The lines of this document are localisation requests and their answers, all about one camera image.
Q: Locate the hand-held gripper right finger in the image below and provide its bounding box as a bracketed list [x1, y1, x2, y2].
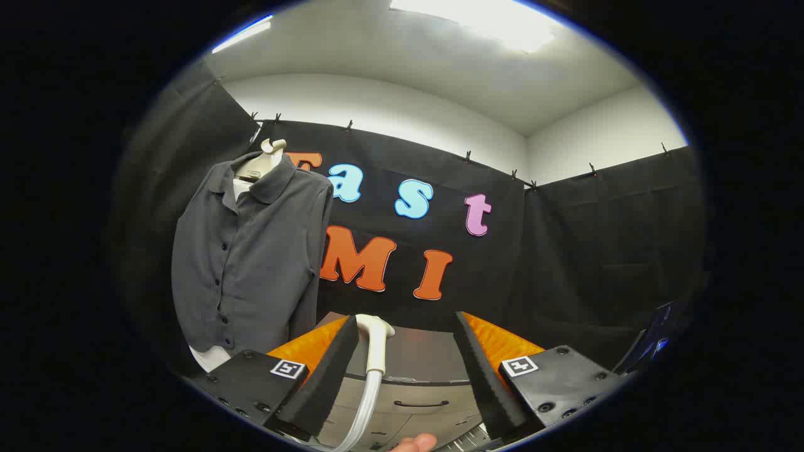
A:
[454, 311, 632, 443]

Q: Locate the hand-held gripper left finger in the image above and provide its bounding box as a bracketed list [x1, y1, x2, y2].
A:
[182, 314, 360, 443]

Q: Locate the grey button shirt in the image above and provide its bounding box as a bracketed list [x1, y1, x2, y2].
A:
[171, 151, 335, 358]

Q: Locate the grey cabinet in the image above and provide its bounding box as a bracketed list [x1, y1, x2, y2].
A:
[311, 312, 503, 452]

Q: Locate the black backdrop cloth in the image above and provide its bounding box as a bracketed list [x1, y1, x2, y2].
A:
[110, 60, 710, 377]

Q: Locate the white mannequin torso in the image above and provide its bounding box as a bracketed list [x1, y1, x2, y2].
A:
[188, 138, 288, 372]

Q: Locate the row of black clips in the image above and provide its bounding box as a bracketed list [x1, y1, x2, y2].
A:
[250, 112, 670, 189]

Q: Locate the ceiling strip light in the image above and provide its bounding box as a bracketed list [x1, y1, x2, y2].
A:
[212, 16, 274, 54]

